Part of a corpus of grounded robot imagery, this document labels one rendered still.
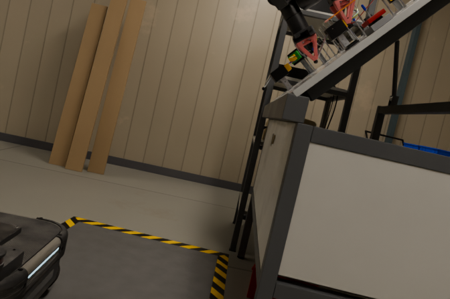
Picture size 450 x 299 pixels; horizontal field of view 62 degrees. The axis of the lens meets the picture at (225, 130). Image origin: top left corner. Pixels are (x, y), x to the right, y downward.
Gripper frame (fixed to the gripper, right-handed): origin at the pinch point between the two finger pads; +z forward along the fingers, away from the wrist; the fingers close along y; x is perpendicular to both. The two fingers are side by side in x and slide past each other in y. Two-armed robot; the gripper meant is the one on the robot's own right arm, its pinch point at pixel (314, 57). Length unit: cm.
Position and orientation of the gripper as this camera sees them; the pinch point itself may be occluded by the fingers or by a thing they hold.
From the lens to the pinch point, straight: 125.0
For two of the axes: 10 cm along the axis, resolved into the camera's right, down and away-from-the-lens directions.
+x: -8.7, 4.5, 1.9
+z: 4.6, 8.9, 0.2
